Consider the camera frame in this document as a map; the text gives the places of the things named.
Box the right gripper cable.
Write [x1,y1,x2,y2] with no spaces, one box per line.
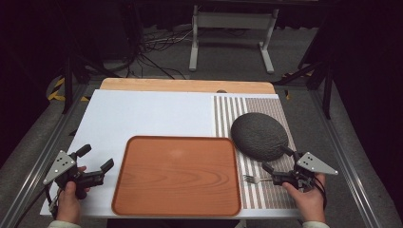
[313,175,328,211]

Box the white metal stand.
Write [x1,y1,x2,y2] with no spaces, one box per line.
[188,4,279,75]

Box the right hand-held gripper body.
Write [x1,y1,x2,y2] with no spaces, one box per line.
[271,151,339,194]

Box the person's left hand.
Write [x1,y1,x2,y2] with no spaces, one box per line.
[56,165,91,225]

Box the silver fork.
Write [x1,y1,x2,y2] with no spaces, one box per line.
[242,174,274,185]

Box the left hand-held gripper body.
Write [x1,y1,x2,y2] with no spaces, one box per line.
[43,150,106,200]

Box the yellow black floor tape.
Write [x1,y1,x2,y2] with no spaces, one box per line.
[47,77,90,103]

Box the bundle of floor cables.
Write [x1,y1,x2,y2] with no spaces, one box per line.
[126,27,195,80]

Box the black metal stand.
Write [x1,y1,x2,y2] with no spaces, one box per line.
[61,53,122,115]
[275,56,334,121]

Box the brown wooden tray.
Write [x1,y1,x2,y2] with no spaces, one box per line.
[111,135,242,218]

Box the dark grey oval plate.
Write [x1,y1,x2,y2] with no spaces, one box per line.
[230,112,290,162]

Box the aluminium rail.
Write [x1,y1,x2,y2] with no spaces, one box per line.
[308,88,383,228]
[0,84,93,228]

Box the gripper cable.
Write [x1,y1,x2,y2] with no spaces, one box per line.
[44,185,62,220]
[313,175,328,211]

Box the person's right hand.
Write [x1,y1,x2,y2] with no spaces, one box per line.
[282,173,327,223]

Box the white table board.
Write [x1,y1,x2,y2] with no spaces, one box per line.
[40,88,302,220]

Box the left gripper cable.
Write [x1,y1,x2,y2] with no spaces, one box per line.
[44,185,62,220]

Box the striped placemat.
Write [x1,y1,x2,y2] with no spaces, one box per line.
[211,94,298,211]

